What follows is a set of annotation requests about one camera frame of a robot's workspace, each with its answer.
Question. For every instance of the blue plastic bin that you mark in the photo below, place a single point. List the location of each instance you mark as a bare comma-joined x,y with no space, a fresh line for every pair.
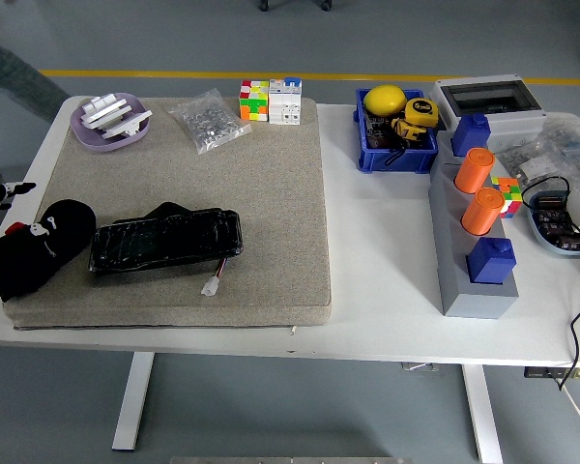
396,162

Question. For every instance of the yellow tape measure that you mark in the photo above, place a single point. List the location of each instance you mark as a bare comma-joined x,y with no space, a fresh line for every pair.
420,111

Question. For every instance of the grey-blue tray of dark parts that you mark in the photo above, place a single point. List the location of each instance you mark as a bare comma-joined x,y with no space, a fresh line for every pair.
551,227

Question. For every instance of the black table control box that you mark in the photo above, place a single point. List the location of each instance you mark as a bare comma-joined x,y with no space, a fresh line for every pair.
541,372

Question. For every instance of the grey stepped holder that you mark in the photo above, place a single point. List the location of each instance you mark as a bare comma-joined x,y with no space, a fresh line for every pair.
464,299

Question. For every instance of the metal table bracket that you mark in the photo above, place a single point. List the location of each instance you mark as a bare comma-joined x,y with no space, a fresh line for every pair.
419,366

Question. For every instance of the white circuit breaker block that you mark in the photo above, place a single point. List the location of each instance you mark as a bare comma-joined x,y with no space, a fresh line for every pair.
285,106

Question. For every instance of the black rag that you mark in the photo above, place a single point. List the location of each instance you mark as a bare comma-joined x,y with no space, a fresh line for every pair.
29,261

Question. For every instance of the white table leg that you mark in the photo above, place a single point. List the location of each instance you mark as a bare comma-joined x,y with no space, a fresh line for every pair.
133,401
483,415

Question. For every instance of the small colourful puzzle cube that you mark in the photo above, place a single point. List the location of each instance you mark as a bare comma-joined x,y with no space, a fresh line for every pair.
510,193

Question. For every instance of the person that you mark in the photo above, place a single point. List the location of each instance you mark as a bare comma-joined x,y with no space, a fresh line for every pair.
19,77

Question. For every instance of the grey-brown mat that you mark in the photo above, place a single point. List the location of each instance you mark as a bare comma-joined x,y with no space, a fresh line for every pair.
222,169

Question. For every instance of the black chair wheel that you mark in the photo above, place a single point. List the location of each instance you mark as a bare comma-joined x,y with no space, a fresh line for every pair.
264,5
326,5

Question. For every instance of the clear bag of metal screws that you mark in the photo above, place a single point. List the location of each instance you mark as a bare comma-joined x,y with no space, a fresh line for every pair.
208,123

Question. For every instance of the blue plastic block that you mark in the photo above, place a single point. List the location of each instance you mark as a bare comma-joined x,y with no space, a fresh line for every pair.
490,263
469,135

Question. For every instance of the yellow lemon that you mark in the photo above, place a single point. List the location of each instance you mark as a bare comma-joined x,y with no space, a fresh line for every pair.
384,99

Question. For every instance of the grey electrical enclosure box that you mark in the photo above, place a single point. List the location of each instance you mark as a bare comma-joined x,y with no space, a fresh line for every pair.
510,125

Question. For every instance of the yellow black tool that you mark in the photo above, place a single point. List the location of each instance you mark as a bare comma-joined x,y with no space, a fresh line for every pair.
406,129

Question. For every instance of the large colourful puzzle cube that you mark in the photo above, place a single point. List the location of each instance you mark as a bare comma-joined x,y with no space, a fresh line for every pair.
253,104

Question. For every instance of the white plastic pieces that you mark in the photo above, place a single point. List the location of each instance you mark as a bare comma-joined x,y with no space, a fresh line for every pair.
106,113

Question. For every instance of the black panel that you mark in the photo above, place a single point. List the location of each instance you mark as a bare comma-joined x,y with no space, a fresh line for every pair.
164,241

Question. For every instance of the clear bag of small parts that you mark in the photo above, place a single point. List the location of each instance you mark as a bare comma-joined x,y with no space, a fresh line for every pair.
575,140
527,162

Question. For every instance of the purple tray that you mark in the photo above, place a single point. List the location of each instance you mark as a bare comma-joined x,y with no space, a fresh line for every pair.
89,140

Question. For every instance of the orange cylinder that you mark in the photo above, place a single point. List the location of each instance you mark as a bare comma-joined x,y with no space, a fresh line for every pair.
481,212
473,171

